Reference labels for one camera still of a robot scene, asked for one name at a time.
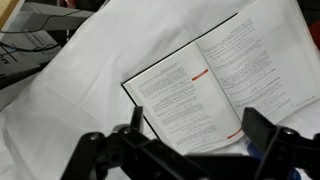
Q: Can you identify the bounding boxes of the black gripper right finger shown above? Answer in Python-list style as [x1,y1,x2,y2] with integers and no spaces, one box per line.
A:
[241,106,320,180]

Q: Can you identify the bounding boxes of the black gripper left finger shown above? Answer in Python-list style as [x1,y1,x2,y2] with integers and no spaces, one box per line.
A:
[61,105,211,180]

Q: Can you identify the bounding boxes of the open book white pages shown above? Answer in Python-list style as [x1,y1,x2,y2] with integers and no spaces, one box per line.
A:
[121,0,320,156]

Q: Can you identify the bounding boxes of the white table cloth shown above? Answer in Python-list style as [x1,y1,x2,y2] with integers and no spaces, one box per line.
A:
[0,0,320,180]

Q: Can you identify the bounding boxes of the white printed cardboard box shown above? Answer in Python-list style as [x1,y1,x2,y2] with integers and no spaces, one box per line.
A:
[0,30,63,93]

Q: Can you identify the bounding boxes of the cluttered wooden desk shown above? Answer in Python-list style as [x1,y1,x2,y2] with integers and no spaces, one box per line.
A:
[0,0,25,31]

